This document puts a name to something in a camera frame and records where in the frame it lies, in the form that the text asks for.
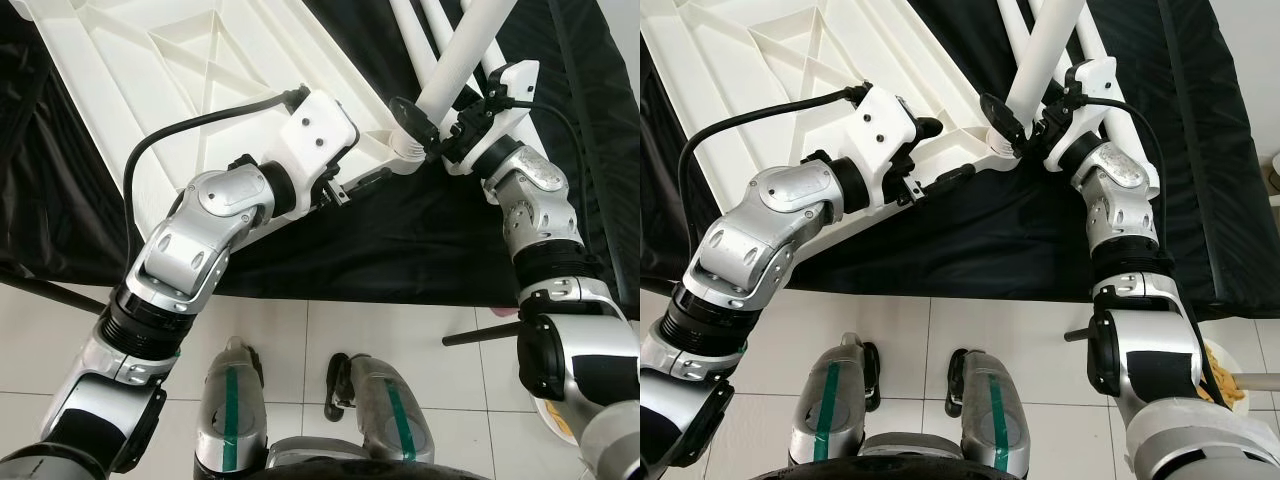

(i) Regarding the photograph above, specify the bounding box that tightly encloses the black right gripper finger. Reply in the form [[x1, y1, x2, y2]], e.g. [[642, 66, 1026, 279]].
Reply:
[[980, 93, 1027, 153], [390, 97, 441, 153]]

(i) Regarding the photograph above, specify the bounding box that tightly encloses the white plastic children table top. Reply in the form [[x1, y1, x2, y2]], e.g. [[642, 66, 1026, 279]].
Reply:
[[8, 0, 431, 201], [640, 0, 1021, 246]]

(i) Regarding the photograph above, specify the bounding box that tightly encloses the black table cloth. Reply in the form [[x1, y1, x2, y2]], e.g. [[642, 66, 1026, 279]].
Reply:
[[640, 0, 1280, 321], [0, 0, 641, 309]]

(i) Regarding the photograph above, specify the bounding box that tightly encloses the black robot right foot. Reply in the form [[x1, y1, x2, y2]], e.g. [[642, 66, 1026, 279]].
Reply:
[[945, 348, 970, 416], [325, 352, 351, 421]]

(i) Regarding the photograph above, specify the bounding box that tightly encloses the silver robot right leg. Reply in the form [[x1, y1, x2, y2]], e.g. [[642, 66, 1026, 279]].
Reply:
[[957, 350, 1031, 476], [345, 353, 436, 464]]

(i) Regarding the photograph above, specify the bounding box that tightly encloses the black robot torso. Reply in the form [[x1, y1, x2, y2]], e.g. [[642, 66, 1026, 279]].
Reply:
[[745, 435, 1131, 480], [195, 435, 521, 480]]

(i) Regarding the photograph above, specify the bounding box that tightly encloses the white round plate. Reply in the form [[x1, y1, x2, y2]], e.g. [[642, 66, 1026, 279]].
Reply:
[[535, 398, 581, 448], [1200, 338, 1253, 418]]

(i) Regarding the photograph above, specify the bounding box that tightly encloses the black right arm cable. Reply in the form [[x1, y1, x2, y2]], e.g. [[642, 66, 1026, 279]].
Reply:
[[495, 95, 593, 256], [1080, 95, 1233, 413]]

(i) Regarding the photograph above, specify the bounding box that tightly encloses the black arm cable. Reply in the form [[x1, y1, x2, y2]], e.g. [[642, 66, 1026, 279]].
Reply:
[[123, 88, 309, 266], [678, 83, 873, 256], [495, 95, 593, 256], [1080, 95, 1233, 413]]

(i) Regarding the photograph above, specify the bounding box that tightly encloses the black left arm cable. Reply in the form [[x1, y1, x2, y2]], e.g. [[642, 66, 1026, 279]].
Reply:
[[123, 88, 309, 266], [678, 83, 873, 256]]

